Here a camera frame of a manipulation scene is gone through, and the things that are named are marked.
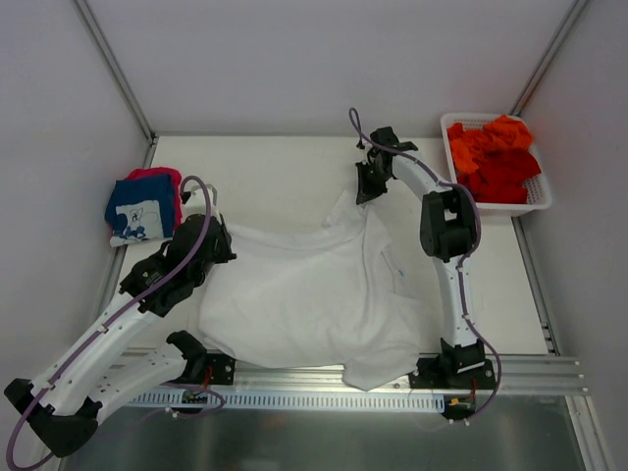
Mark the white t-shirt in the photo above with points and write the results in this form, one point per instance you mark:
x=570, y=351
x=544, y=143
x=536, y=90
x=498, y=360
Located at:
x=332, y=297

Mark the white slotted cable duct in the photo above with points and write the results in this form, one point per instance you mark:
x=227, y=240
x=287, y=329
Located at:
x=298, y=401

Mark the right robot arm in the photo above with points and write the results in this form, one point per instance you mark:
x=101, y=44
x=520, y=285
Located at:
x=449, y=233

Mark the aluminium mounting rail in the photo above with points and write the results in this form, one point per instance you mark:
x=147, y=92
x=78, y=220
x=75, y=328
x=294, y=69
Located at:
x=294, y=378

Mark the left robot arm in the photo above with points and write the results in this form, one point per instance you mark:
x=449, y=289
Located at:
x=149, y=292

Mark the folded blue printed t-shirt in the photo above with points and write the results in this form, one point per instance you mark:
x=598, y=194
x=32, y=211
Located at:
x=132, y=223

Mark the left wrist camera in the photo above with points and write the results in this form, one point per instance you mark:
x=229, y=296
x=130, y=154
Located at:
x=194, y=201

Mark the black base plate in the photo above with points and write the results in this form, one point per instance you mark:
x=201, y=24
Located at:
x=218, y=368
x=428, y=374

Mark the orange t-shirt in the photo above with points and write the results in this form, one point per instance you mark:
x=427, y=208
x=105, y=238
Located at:
x=472, y=147

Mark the red t-shirt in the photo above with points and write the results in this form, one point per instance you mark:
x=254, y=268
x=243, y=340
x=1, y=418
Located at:
x=500, y=179

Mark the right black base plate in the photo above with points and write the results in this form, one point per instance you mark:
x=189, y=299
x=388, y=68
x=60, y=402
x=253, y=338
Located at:
x=428, y=374

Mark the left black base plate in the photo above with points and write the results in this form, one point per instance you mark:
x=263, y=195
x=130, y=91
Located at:
x=218, y=368

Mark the right aluminium frame post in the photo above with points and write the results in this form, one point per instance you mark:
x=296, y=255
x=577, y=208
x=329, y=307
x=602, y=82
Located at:
x=558, y=40

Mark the aluminium frame post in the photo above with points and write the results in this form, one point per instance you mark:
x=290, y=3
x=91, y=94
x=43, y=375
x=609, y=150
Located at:
x=558, y=40
x=110, y=60

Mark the left aluminium frame post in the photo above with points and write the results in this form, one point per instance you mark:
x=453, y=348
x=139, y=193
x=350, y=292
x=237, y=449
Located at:
x=110, y=60

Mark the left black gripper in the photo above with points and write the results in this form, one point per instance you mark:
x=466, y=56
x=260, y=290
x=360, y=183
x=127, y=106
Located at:
x=218, y=240

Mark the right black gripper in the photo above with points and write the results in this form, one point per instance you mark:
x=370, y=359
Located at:
x=370, y=176

